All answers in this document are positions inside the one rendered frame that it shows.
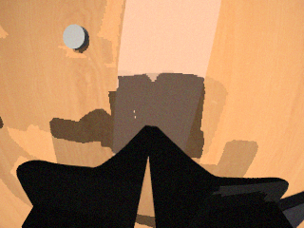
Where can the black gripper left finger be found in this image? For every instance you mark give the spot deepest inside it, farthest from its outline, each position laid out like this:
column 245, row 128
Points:
column 111, row 190

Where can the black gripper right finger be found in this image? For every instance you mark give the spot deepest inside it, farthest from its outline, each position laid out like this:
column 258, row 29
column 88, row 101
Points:
column 183, row 192

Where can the grey cylinder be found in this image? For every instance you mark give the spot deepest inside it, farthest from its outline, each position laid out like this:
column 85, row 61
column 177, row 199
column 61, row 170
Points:
column 75, row 37

